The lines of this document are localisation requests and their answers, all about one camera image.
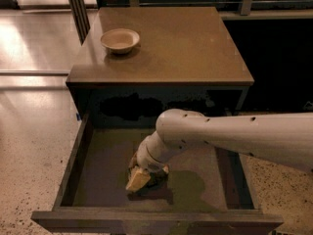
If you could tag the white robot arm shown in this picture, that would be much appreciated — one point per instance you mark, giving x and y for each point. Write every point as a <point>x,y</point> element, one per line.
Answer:
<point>284,139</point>

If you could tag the open grey top drawer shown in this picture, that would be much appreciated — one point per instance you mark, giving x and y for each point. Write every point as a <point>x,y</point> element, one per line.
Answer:
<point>207,192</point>

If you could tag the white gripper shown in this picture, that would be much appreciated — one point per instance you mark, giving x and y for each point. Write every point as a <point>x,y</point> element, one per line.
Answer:
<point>146,164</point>

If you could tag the white paper bowl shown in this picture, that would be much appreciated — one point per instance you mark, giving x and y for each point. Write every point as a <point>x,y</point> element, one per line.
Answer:
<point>120,40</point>

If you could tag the dark window frame post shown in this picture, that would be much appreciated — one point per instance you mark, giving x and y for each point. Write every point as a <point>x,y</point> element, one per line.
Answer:
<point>79,12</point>

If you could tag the grey cabinet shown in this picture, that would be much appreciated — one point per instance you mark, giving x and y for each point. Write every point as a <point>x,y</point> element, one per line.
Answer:
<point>185,59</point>

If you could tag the crushed orange can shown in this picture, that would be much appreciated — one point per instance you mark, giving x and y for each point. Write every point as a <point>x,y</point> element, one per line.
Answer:
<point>157,177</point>

